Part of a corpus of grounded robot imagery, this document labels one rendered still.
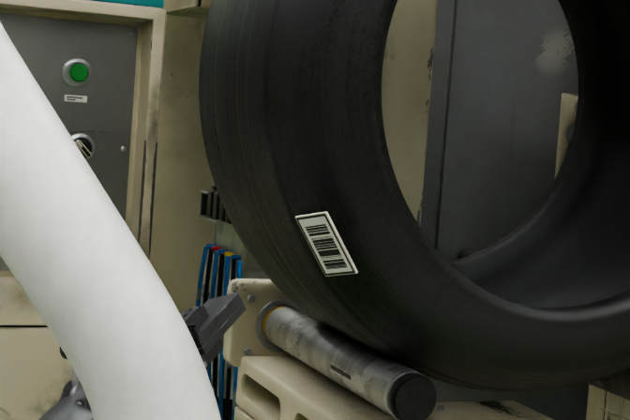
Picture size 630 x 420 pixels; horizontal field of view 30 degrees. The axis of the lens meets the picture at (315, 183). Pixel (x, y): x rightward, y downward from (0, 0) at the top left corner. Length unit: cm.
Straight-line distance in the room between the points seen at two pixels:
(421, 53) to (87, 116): 47
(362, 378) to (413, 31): 49
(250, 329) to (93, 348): 82
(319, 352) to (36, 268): 67
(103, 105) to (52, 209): 108
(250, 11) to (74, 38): 60
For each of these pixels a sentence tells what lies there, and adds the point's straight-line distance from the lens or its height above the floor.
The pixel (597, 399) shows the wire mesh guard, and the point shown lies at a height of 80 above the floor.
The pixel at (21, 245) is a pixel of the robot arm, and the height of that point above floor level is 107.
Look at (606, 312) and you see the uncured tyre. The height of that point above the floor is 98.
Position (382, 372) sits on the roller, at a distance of 106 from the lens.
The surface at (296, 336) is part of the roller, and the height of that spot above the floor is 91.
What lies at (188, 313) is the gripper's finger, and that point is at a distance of 87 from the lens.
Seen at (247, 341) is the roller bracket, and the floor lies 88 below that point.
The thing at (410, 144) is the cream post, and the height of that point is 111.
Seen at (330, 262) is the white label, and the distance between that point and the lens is 100.
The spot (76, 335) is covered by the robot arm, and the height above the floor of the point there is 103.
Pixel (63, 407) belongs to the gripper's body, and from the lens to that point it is 75.
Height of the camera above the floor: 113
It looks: 3 degrees down
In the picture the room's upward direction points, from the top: 4 degrees clockwise
